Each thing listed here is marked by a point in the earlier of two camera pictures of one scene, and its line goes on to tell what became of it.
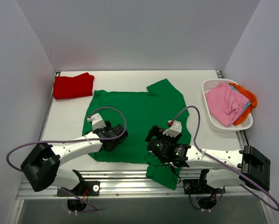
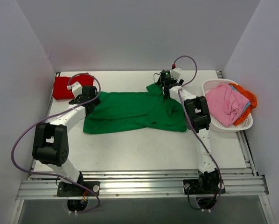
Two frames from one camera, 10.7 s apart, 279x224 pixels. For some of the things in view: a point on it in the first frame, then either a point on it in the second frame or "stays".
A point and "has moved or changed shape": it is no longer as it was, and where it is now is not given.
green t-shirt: [135, 112] has moved or changed shape
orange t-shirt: [249, 95] stays
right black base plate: [191, 186] stays
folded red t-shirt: [66, 87] stays
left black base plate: [85, 188] stays
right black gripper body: [151, 136] → [166, 85]
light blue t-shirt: [249, 103] stays
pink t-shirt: [225, 105] stays
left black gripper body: [118, 130] → [76, 100]
